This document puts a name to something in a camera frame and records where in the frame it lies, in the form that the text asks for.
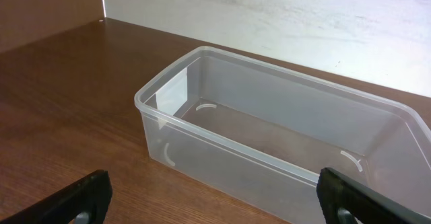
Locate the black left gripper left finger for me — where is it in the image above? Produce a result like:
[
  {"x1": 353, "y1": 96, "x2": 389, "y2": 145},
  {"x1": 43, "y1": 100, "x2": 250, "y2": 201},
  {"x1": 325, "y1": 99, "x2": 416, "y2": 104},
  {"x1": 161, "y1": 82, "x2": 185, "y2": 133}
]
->
[{"x1": 1, "y1": 170, "x2": 112, "y2": 224}]

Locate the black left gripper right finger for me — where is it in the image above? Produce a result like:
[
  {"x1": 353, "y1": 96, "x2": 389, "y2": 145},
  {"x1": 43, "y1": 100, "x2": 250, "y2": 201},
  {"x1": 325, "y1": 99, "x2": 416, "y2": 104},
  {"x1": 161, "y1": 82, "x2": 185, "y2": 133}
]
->
[{"x1": 317, "y1": 167, "x2": 430, "y2": 224}]

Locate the clear plastic container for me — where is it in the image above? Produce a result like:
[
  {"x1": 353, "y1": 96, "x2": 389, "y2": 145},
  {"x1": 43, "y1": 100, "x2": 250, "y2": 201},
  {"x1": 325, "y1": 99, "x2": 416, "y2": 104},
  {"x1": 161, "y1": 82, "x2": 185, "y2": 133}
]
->
[{"x1": 134, "y1": 46, "x2": 430, "y2": 223}]

